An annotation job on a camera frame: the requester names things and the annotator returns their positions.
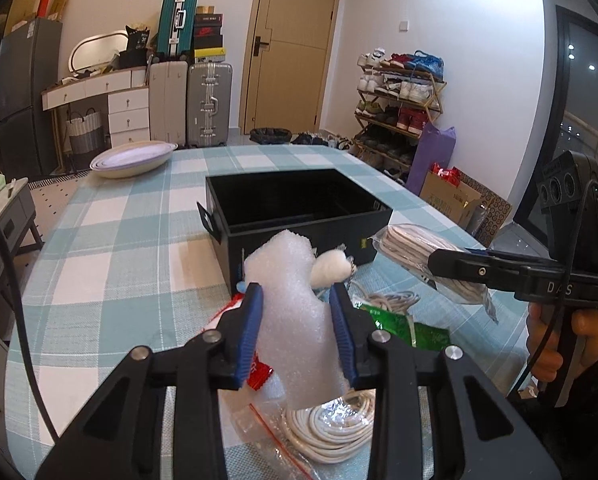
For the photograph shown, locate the oval mirror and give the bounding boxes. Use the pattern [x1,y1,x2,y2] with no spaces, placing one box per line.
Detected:
[68,30,128,73]

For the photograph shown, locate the bagged striped cloth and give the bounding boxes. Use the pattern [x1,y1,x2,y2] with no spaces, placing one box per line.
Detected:
[370,222,501,323]

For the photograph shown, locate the green snack packet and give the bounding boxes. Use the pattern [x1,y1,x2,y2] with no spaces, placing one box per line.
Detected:
[357,304,451,351]

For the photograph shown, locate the bagged cream rope coil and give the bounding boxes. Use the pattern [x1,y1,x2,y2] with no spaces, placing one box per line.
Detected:
[231,386,378,480]

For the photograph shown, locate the black camera cable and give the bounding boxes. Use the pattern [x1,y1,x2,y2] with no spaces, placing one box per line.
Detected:
[0,201,60,446]

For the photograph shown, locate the white bubble wrap foam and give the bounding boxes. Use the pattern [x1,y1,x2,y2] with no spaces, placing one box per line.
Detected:
[245,230,349,411]

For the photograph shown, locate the black tote bag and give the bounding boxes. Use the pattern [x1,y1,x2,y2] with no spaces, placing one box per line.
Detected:
[125,23,150,51]

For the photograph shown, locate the silver suitcase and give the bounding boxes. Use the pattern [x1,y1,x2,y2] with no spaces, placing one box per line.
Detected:
[186,62,233,148]

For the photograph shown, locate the stacked shoe boxes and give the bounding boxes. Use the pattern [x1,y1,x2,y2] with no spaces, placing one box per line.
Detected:
[193,6,226,63]

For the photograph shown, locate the white dresser with drawers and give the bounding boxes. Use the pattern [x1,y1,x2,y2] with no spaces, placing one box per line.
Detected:
[41,66,150,171]

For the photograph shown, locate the beige suitcase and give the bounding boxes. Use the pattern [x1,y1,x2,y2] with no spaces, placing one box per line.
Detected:
[148,61,188,148]

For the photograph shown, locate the black storage box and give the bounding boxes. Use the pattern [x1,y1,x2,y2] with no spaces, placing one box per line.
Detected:
[197,168,392,294]

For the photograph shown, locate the black refrigerator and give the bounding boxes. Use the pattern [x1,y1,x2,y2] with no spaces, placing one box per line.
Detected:
[0,18,62,180]

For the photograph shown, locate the purple bag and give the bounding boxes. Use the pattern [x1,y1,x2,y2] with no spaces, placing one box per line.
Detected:
[405,122,456,195]

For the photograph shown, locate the person's right hand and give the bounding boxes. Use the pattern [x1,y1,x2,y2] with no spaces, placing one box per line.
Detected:
[526,304,598,382]

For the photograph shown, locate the teal suitcase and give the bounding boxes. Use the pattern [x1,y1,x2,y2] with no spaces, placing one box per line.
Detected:
[156,0,198,61]

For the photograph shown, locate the plaid teal tablecloth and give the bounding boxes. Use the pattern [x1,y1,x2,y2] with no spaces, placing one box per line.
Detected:
[2,143,534,480]

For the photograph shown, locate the tan wooden door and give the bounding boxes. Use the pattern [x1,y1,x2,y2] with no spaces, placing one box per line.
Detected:
[239,0,339,133]

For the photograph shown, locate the white oval bowl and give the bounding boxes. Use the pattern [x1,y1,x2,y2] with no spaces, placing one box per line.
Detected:
[90,141,177,179]

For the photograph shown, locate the woven laundry basket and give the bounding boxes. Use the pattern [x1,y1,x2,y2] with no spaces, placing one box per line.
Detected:
[66,107,104,155]

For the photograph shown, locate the wooden shoe rack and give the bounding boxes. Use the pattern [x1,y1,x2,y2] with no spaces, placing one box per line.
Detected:
[351,48,447,185]

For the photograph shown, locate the white charging cable bundle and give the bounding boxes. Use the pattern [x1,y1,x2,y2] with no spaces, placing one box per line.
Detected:
[348,278,423,317]

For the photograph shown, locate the grey side cabinet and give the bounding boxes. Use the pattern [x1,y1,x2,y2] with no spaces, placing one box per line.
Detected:
[0,178,44,288]

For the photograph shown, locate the cardboard box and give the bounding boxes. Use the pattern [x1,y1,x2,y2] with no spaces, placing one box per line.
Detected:
[419,172,484,229]

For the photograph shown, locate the white plush bunny toy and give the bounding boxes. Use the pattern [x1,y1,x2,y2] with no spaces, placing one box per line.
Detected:
[310,248,357,289]

